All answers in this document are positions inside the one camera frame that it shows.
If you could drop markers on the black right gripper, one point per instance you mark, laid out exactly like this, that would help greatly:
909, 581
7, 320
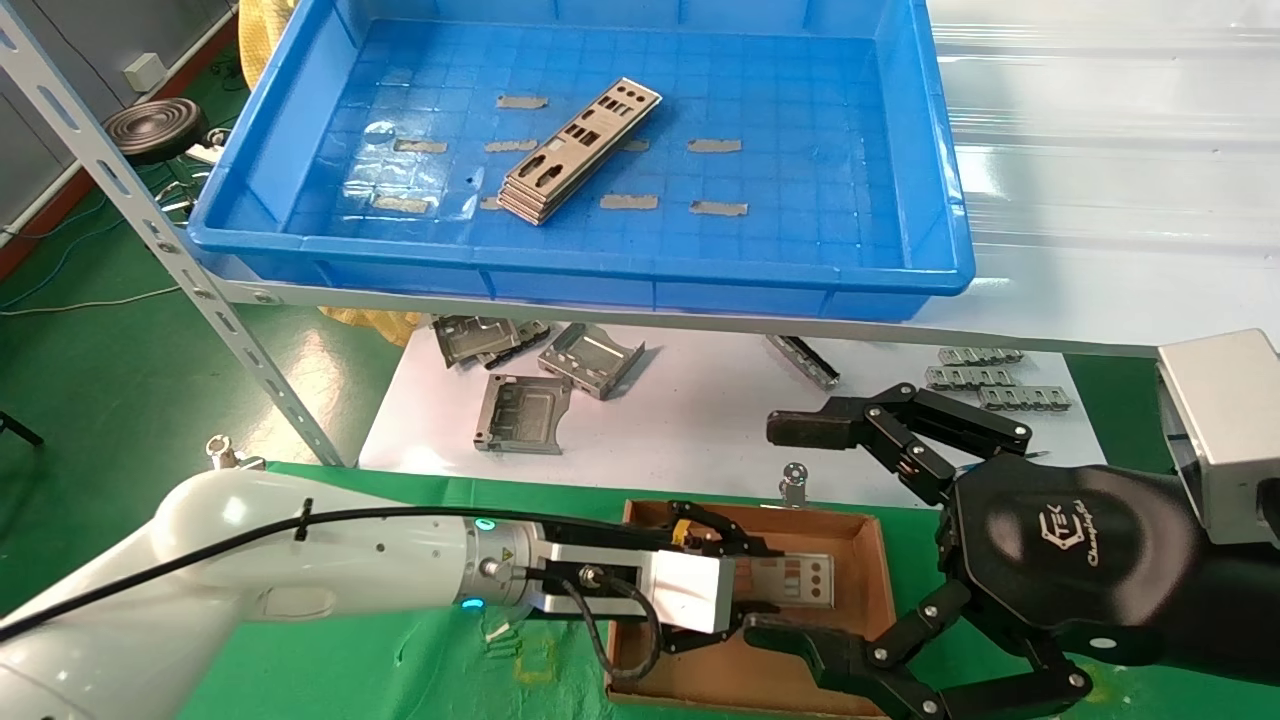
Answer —
1070, 550

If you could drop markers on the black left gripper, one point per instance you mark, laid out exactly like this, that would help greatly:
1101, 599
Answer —
610, 535

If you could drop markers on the silver I/O shield plate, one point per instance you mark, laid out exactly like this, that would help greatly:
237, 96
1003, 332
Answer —
525, 193
800, 580
565, 150
522, 201

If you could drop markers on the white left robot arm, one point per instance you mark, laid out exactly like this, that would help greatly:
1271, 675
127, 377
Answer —
250, 570

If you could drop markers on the brown cardboard box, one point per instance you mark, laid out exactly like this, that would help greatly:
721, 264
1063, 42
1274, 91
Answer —
690, 685

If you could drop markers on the blue plastic tray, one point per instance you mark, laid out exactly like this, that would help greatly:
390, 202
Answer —
800, 100

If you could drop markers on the white paper sheet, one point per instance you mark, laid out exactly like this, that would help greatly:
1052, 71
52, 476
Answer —
700, 420

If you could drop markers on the small white paper scrap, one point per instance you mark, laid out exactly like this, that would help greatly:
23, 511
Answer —
497, 632

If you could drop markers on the flat grey metal plate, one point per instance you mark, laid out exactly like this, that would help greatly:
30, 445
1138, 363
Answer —
523, 412

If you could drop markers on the stack of grey metal plates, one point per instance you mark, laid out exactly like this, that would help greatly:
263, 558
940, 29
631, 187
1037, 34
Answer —
520, 210

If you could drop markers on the grey metal shelf beam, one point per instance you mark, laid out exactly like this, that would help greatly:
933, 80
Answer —
300, 295

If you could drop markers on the black stand leg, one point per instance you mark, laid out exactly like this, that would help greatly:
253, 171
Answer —
20, 430

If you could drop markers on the black round stool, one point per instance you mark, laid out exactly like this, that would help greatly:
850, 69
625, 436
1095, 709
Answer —
155, 128

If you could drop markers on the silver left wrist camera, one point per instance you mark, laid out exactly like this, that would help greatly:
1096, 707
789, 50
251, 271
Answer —
690, 590

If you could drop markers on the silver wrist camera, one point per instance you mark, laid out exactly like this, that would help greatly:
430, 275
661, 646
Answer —
1220, 430
690, 590

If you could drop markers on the long perforated metal rail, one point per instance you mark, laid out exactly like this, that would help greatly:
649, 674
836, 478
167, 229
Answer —
803, 360

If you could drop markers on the grey metal tray bracket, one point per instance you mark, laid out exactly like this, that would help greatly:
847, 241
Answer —
590, 358

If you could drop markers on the grey bent metal bracket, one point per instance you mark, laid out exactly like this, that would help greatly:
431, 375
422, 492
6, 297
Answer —
470, 338

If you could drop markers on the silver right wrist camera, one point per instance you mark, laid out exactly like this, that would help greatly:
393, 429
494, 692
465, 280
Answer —
1220, 430

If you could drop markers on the perforated grey shelf post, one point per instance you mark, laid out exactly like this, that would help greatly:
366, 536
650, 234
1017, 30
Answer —
88, 142

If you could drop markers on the white wall socket box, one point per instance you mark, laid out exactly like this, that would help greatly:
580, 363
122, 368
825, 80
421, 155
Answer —
143, 70

